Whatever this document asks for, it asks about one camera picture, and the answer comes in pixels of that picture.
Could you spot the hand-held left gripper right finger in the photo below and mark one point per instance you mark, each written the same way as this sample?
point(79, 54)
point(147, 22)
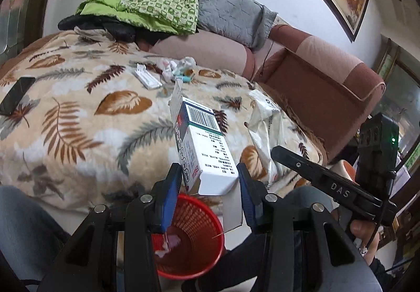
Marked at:
point(246, 201)

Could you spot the person's right hand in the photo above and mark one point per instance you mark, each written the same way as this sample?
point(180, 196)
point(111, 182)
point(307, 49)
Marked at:
point(359, 233)

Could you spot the small white box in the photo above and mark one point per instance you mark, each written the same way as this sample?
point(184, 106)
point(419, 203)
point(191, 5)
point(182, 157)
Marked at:
point(147, 77)

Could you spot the white medicine box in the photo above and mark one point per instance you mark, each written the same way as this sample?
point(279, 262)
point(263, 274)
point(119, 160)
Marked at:
point(205, 147)

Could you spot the wooden glass door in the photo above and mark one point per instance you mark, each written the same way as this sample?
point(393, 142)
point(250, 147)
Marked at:
point(23, 16)

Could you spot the crumpled clear wrapper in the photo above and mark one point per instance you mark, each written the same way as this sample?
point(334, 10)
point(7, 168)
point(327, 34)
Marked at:
point(186, 65)

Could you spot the grey quilted pillow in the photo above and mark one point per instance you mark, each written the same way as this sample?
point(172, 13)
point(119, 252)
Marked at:
point(226, 9)

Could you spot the red mesh basket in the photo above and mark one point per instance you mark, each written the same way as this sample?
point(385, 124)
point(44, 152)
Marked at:
point(193, 246)

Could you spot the bright green quilt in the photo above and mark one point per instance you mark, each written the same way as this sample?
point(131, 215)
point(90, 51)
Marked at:
point(101, 4)

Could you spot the leaf printed blanket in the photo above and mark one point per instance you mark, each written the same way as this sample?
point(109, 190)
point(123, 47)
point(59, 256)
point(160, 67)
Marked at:
point(82, 134)

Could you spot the pink sofa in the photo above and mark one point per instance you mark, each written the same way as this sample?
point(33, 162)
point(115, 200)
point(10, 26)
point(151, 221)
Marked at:
point(311, 95)

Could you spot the green checked blanket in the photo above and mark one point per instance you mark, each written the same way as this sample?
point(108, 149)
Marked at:
point(164, 4)

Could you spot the white plastic packet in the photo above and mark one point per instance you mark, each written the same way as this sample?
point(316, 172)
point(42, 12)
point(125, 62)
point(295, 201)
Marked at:
point(262, 134)

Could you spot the black phone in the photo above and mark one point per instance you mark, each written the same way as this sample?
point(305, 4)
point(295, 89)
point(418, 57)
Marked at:
point(14, 96)

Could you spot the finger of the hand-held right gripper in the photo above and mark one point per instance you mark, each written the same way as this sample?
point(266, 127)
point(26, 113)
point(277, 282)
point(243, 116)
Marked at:
point(328, 182)

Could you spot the pink white crumpled tissue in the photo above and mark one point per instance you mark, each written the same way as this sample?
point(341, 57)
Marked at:
point(168, 244)

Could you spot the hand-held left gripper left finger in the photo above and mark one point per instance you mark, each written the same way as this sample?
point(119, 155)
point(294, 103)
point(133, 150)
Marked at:
point(170, 201)

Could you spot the wooden mirror cabinet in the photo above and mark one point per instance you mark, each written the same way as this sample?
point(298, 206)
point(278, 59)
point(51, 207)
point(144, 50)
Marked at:
point(402, 95)

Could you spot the black jacket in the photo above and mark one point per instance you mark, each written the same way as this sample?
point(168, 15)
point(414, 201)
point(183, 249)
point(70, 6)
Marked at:
point(98, 24)

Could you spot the person's left leg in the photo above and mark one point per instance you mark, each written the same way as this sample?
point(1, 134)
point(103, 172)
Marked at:
point(26, 233)

